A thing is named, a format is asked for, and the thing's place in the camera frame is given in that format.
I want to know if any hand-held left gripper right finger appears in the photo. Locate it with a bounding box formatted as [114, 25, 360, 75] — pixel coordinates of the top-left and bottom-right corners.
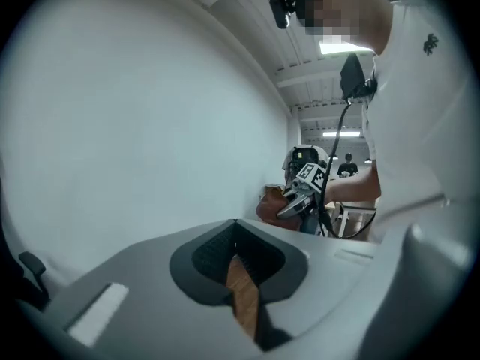
[234, 218, 380, 354]

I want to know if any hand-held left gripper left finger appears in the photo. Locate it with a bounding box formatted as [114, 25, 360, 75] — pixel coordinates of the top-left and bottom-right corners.
[16, 218, 263, 360]

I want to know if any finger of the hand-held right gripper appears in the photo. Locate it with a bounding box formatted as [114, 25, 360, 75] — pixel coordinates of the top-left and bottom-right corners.
[276, 191, 315, 220]

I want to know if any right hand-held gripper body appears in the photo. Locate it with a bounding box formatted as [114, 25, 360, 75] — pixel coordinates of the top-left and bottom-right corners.
[281, 144, 332, 202]

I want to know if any brown cloth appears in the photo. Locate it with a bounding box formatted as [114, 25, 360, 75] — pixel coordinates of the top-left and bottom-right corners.
[256, 184, 303, 230]

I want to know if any person's right forearm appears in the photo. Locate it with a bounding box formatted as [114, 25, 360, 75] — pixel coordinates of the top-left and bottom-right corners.
[324, 161, 383, 206]

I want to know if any black chest box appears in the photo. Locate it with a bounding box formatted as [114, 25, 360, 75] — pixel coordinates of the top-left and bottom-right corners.
[339, 52, 378, 103]

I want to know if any rectangular ceiling light panel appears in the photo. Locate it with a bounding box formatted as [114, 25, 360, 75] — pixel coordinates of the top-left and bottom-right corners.
[318, 37, 376, 56]
[322, 130, 363, 139]

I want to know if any white table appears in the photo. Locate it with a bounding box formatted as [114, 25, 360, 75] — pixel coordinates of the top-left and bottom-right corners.
[325, 199, 378, 239]

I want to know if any black chair armrest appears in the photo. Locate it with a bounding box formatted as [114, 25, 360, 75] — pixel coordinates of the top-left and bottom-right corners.
[17, 250, 52, 311]

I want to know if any person's white t-shirt torso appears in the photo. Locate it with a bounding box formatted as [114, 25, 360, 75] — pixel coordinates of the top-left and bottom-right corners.
[361, 1, 476, 245]

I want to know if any person's head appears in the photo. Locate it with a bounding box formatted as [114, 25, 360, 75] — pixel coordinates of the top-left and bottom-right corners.
[303, 0, 395, 56]

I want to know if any black cable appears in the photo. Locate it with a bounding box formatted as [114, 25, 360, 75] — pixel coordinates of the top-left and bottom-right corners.
[316, 97, 377, 239]

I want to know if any black head camera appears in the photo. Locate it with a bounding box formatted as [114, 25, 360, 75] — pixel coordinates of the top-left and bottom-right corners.
[268, 0, 307, 30]

